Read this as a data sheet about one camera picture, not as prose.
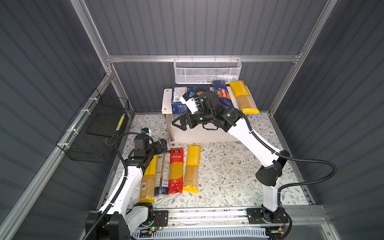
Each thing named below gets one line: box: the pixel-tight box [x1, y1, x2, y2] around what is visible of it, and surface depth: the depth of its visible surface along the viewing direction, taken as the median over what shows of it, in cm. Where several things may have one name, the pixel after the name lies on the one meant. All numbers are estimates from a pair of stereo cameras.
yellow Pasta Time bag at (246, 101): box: [228, 80, 260, 114], surface depth 79 cm
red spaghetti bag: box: [168, 148, 184, 195], surface depth 89 cm
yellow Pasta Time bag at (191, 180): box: [183, 144, 202, 193], surface depth 90 cm
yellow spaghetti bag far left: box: [139, 154, 158, 204], surface depth 84 cm
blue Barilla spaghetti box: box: [212, 80, 234, 108], surface depth 80 cm
